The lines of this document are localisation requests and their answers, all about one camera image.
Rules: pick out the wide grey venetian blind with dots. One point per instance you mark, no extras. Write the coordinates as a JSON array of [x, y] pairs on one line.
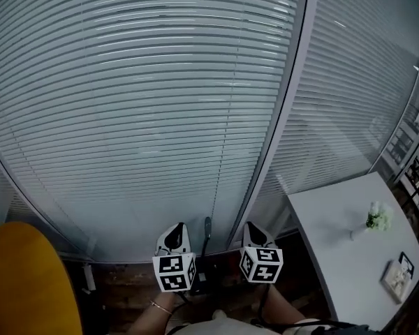
[[132, 117]]

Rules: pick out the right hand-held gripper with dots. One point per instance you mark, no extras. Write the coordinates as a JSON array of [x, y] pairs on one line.
[[260, 265]]

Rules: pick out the person's right forearm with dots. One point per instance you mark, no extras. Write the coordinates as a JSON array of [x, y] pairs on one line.
[[283, 309]]

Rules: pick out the black-edged card stand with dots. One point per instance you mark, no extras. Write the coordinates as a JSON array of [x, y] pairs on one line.
[[408, 261]]

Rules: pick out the small framed picture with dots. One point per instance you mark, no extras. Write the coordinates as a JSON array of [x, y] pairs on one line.
[[396, 281]]

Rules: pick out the white table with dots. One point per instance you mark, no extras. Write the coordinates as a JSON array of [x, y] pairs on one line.
[[345, 274]]

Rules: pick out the person's white clothing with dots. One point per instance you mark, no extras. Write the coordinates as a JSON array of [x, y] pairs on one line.
[[227, 326]]

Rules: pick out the person's left forearm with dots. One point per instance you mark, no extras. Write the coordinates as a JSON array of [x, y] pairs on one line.
[[150, 318]]

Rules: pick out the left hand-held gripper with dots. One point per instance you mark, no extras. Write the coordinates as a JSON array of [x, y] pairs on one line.
[[174, 271]]

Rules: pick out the grey partition post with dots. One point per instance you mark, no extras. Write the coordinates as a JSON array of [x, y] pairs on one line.
[[286, 93]]

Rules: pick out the small white floor device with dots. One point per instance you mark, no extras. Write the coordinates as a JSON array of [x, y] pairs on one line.
[[89, 278]]

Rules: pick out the narrow grey venetian blind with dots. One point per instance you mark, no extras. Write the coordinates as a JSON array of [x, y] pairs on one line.
[[342, 82]]

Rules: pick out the white flowers in vase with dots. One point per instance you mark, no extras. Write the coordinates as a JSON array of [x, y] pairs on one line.
[[378, 216]]

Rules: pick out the yellow round chair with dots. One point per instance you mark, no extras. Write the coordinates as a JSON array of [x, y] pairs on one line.
[[24, 281]]

